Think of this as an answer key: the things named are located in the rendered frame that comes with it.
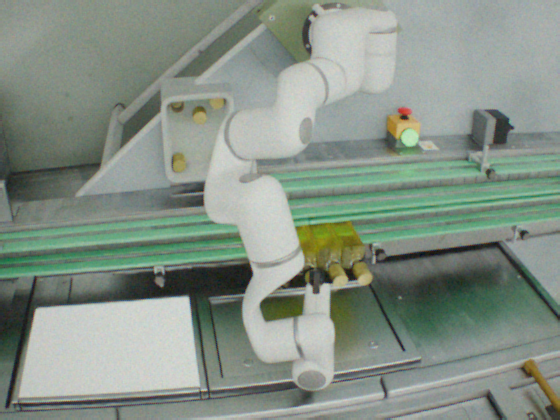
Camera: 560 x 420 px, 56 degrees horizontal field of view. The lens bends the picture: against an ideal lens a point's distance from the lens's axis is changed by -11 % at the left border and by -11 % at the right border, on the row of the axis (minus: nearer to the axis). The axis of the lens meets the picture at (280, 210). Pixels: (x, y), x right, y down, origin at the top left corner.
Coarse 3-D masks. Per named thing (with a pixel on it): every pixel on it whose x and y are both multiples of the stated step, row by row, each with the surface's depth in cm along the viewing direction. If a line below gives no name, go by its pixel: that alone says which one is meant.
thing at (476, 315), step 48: (0, 288) 148; (48, 288) 149; (96, 288) 150; (144, 288) 151; (192, 288) 152; (432, 288) 152; (480, 288) 151; (528, 288) 150; (0, 336) 131; (432, 336) 135; (480, 336) 134; (528, 336) 133; (0, 384) 115; (336, 384) 117; (384, 384) 118; (432, 384) 117; (480, 384) 118; (528, 384) 120
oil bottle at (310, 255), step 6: (300, 228) 142; (300, 234) 140; (306, 234) 140; (300, 240) 138; (306, 240) 138; (306, 246) 135; (312, 246) 135; (306, 252) 133; (312, 252) 133; (306, 258) 132; (312, 258) 132; (312, 264) 132; (300, 270) 133
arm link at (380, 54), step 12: (372, 36) 103; (384, 36) 103; (396, 36) 106; (372, 48) 104; (384, 48) 104; (372, 60) 105; (384, 60) 105; (372, 72) 106; (384, 72) 107; (372, 84) 108; (384, 84) 108
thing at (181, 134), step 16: (176, 96) 134; (192, 96) 134; (208, 96) 135; (224, 96) 135; (208, 112) 144; (224, 112) 144; (176, 128) 144; (192, 128) 145; (208, 128) 146; (176, 144) 146; (192, 144) 147; (208, 144) 148; (192, 160) 150; (208, 160) 150; (176, 176) 144; (192, 176) 144
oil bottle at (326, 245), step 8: (312, 224) 143; (320, 224) 143; (328, 224) 143; (312, 232) 140; (320, 232) 140; (328, 232) 140; (312, 240) 139; (320, 240) 137; (328, 240) 137; (336, 240) 137; (320, 248) 134; (328, 248) 134; (336, 248) 134; (320, 256) 133; (328, 256) 133; (336, 256) 133; (320, 264) 134
